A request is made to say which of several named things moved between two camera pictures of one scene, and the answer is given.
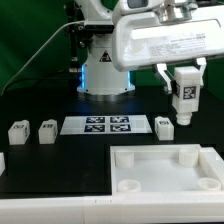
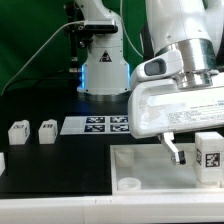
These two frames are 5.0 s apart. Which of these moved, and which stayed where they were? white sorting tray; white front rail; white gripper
Moved: white gripper
Stayed: white front rail; white sorting tray
